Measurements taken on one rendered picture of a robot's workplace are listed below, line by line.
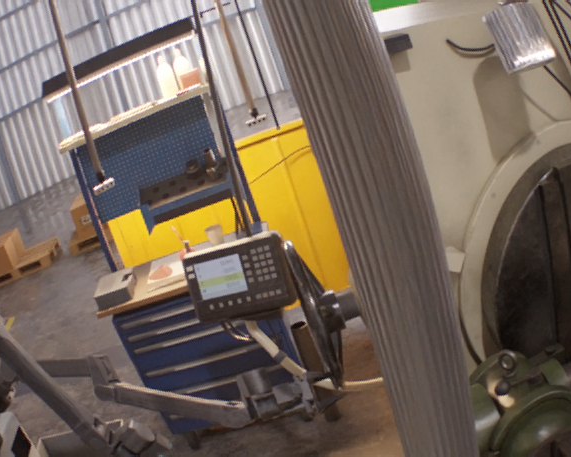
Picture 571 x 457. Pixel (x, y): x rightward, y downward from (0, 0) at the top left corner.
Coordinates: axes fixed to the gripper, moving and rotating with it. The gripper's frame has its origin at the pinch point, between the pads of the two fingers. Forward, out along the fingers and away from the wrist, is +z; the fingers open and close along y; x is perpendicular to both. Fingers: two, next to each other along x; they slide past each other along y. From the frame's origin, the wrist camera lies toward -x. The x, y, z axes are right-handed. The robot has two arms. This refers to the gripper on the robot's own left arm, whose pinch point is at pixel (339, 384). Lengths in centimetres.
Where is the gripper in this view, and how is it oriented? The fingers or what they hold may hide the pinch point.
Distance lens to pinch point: 156.3
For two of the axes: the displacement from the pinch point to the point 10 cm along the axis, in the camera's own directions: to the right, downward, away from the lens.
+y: -3.3, -8.4, 4.4
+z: 9.4, -3.4, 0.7
